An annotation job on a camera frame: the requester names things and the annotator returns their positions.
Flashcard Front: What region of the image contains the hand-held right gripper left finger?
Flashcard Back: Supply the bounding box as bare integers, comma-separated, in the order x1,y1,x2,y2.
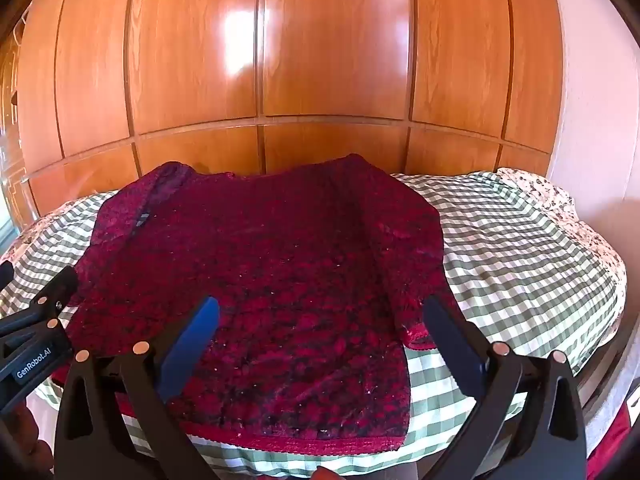
54,296,221,480

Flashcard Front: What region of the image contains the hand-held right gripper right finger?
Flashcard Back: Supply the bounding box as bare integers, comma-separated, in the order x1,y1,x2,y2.
422,294,587,480

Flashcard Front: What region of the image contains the red knit sweater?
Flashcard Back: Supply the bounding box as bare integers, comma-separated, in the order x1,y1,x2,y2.
50,154,463,454

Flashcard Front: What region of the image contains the person's left hand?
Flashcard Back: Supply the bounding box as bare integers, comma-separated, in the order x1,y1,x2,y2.
0,402,54,480

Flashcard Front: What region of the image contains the green checked blanket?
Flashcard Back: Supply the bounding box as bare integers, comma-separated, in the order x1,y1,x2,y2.
0,170,628,479

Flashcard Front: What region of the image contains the wooden framed window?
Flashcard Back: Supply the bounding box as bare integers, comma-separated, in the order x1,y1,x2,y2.
0,35,27,241

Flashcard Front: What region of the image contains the floral patterned pillow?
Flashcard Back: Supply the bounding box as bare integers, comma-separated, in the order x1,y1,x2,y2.
495,166,627,286

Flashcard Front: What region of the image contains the red cloth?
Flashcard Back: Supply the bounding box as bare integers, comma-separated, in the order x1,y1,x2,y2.
586,407,632,480

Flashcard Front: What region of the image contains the wooden wardrobe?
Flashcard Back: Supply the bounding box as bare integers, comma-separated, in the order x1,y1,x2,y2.
10,0,567,217

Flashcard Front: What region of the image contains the dark wooden bed frame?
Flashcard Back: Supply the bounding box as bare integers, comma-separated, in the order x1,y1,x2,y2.
572,310,632,401

